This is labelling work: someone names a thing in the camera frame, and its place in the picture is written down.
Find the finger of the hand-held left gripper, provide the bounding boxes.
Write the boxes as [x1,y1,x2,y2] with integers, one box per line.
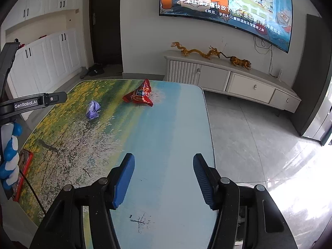
[0,39,22,102]

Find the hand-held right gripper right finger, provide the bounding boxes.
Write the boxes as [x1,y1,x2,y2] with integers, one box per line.
[193,153,299,249]

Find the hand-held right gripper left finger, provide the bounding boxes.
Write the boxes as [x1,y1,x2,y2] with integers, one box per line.
[30,153,136,249]

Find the red printed snack bag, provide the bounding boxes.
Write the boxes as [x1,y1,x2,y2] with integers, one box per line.
[122,78,154,107]

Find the person's left hand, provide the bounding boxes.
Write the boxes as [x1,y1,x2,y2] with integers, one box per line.
[0,121,23,187]

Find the white lower cupboards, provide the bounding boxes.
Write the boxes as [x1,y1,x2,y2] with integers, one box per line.
[5,28,87,101]

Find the landscape printed coffee table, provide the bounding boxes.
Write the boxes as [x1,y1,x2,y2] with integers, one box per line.
[19,79,218,249]

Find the red box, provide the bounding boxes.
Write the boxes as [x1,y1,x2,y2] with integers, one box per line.
[12,148,34,202]

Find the purple crumpled wrapper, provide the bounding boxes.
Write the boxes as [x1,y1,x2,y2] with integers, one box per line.
[85,101,101,120]

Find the black shoes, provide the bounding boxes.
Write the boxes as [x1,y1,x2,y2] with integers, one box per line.
[88,63,105,77]

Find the dark entrance door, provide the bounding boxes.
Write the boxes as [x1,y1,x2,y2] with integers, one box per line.
[89,0,123,69]

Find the white television cabinet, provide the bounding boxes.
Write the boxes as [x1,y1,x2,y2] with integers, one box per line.
[163,50,302,117]

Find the golden tiger figurine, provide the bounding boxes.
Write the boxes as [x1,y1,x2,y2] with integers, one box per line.
[229,56,252,70]

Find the small golden dragon figurine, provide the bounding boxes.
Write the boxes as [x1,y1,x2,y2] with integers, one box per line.
[209,46,230,61]

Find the large golden dragon figurine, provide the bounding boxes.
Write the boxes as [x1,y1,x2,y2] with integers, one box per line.
[171,41,211,61]

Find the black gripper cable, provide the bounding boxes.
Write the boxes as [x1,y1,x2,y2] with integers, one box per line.
[18,171,48,216]

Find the black television cable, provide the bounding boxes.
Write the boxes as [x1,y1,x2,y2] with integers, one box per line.
[254,35,274,77]

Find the curved wall television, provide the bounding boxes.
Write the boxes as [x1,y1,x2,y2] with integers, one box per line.
[159,0,293,54]

